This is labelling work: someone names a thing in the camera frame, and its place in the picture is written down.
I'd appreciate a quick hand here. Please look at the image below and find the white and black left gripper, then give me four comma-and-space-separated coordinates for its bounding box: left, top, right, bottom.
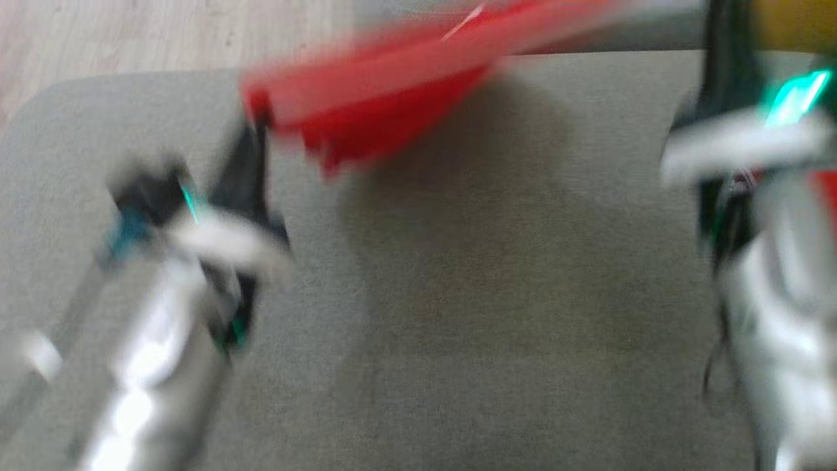
169, 113, 294, 357

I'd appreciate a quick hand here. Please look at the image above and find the white and green right gripper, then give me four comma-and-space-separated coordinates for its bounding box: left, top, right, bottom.
659, 0, 837, 192

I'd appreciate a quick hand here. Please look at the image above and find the red shorts white striped waistband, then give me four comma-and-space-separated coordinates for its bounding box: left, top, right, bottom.
241, 0, 628, 179

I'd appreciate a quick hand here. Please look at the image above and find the yellow sofa back cushion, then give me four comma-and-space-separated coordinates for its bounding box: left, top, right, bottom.
752, 0, 837, 54

